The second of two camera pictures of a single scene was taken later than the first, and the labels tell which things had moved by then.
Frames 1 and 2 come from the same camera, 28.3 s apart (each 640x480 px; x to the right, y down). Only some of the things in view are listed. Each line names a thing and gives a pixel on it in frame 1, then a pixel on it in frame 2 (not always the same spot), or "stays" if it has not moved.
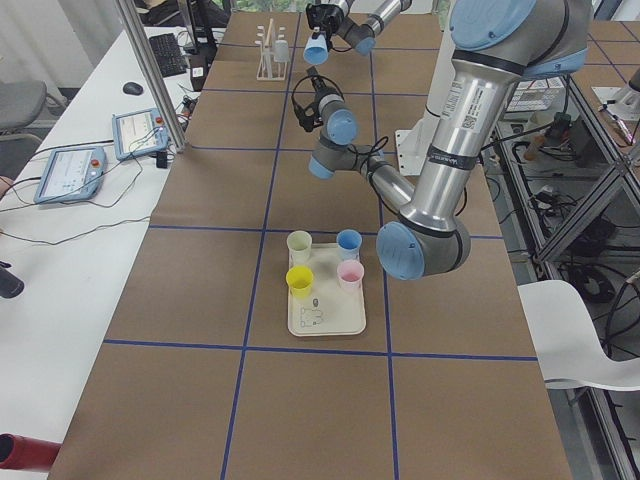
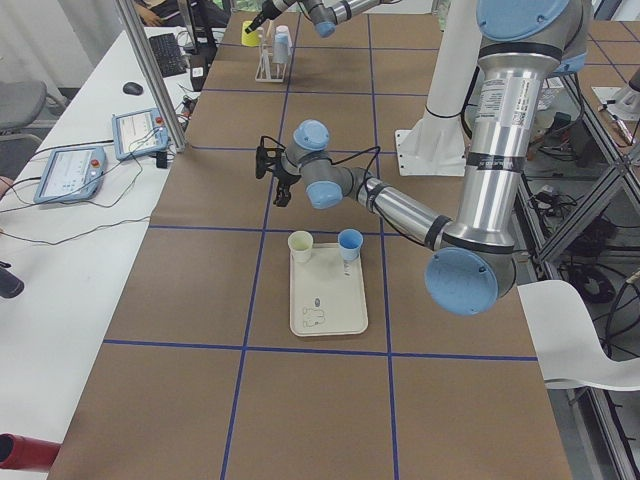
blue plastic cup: x=348 y=242 stays
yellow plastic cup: x=299 y=279 → x=250 y=39
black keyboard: x=168 y=55 stays
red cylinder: x=25 y=453 stays
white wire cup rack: x=269 y=69 stays
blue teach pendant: x=72 y=174 stays
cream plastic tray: x=329 y=310 stays
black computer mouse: x=133 y=88 stays
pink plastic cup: x=349 y=275 → x=282 y=35
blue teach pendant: x=138 y=132 stays
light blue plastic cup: x=316 y=50 → x=281 y=53
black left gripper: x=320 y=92 → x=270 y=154
